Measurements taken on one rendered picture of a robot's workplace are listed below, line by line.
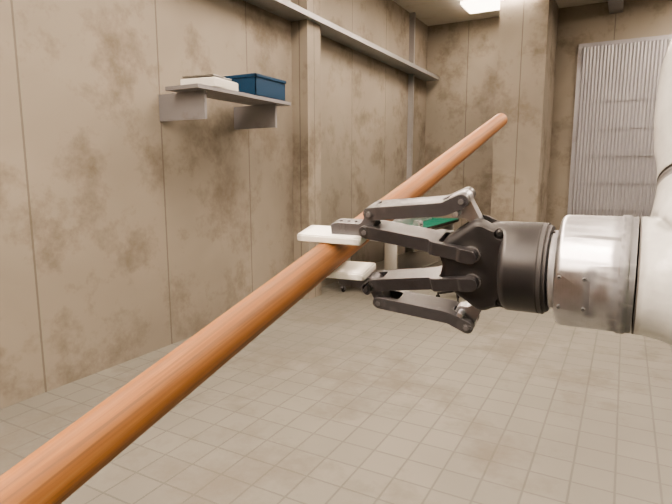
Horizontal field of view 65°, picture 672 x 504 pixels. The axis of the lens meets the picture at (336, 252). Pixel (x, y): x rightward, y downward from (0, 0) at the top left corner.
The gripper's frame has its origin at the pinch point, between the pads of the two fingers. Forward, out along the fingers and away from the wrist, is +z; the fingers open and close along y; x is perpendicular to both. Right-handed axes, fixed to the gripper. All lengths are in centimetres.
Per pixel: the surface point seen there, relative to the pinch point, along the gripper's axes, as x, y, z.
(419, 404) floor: 232, 210, 88
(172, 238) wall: 272, 119, 329
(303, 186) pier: 474, 127, 315
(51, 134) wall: 189, 11, 328
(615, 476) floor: 201, 203, -29
